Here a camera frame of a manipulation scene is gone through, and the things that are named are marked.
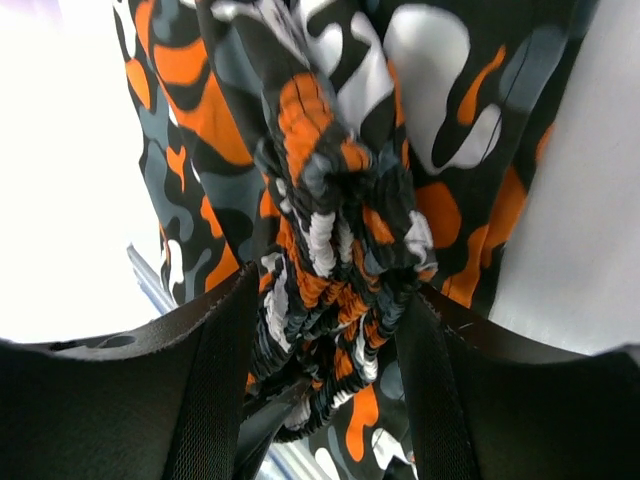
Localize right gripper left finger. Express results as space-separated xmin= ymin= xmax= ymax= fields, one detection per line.
xmin=1 ymin=264 xmax=258 ymax=479

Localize camouflage orange black shorts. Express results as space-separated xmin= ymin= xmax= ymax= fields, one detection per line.
xmin=112 ymin=1 xmax=597 ymax=479

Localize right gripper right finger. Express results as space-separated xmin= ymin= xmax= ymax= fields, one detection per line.
xmin=395 ymin=287 xmax=639 ymax=479

